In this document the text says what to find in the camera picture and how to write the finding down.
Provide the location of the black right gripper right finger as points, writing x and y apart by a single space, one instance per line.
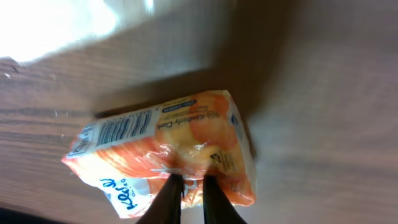
217 208

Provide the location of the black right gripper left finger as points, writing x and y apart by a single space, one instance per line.
166 207

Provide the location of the orange tissue pack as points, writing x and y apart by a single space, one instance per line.
130 156

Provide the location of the white barcode scanner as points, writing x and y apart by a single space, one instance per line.
34 29

